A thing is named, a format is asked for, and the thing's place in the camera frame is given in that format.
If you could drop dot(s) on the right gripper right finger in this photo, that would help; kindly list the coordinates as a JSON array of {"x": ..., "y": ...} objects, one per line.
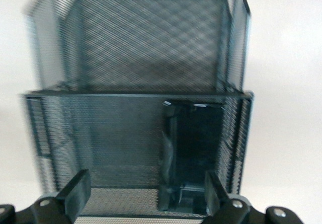
[{"x": 216, "y": 196}]

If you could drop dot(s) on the black mesh two-tier tray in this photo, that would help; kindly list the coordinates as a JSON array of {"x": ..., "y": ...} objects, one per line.
[{"x": 125, "y": 58}]

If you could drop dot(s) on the long black smartphone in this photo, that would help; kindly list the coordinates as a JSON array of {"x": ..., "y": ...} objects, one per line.
[{"x": 196, "y": 146}]

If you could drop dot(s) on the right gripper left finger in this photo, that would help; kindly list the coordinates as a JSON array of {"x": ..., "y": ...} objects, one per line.
[{"x": 75, "y": 196}]

